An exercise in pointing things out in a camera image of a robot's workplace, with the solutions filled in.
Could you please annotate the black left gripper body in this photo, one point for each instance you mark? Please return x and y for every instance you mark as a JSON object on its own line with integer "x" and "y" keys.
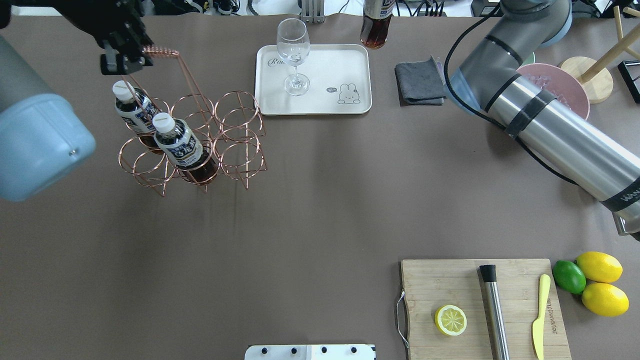
{"x": 86, "y": 16}

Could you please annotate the copper wire bottle basket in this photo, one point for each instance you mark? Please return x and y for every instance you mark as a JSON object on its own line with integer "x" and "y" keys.
{"x": 229, "y": 128}

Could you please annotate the tea bottle front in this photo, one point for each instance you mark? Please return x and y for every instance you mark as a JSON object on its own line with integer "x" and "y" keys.
{"x": 377, "y": 16}

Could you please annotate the tea bottle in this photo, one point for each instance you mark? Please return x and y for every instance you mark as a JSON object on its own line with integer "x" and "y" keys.
{"x": 184, "y": 149}
{"x": 377, "y": 16}
{"x": 137, "y": 111}

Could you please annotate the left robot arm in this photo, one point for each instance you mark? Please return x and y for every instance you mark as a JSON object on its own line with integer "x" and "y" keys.
{"x": 41, "y": 138}

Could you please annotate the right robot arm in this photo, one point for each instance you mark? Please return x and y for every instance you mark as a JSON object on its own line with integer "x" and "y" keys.
{"x": 488, "y": 85}

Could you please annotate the tea bottle middle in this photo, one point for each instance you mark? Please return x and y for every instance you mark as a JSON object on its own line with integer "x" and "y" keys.
{"x": 184, "y": 149}

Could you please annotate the clear wine glass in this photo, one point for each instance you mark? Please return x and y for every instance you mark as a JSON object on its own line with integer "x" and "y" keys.
{"x": 293, "y": 46}

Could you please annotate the cream serving tray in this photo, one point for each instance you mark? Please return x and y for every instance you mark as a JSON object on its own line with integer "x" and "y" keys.
{"x": 340, "y": 82}

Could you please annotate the grey folded cloth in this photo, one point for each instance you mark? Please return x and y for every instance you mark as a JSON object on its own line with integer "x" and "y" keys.
{"x": 420, "y": 83}

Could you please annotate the wooden cutting board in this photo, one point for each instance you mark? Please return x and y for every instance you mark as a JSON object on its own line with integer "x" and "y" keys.
{"x": 429, "y": 284}

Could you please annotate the pink bowl with ice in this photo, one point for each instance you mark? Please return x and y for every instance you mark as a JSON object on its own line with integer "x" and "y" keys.
{"x": 561, "y": 84}

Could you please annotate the half lemon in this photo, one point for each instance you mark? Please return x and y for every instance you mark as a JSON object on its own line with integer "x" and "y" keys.
{"x": 450, "y": 320}

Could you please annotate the wooden glass tree stand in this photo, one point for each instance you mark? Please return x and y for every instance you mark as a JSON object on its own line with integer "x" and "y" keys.
{"x": 596, "y": 80}

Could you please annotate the yellow peeler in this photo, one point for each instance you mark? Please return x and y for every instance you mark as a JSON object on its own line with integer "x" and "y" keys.
{"x": 538, "y": 325}

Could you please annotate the black glass tray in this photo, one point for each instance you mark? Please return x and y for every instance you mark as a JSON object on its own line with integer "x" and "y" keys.
{"x": 629, "y": 71}

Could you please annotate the green lime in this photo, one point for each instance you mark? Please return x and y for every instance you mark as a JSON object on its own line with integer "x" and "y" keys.
{"x": 569, "y": 277}

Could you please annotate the yellow lemon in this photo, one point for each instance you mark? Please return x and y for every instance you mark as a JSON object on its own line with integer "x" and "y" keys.
{"x": 600, "y": 267}
{"x": 605, "y": 299}

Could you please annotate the tea bottle near handle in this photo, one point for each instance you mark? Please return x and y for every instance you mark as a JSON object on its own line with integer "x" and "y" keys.
{"x": 137, "y": 111}

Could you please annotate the aluminium frame post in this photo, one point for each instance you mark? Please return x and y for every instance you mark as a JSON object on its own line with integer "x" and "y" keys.
{"x": 312, "y": 11}

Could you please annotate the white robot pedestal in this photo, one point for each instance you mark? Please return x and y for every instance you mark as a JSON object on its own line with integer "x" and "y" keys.
{"x": 348, "y": 351}

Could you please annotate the black handled knife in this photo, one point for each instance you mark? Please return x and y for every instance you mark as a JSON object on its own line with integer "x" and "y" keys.
{"x": 490, "y": 281}

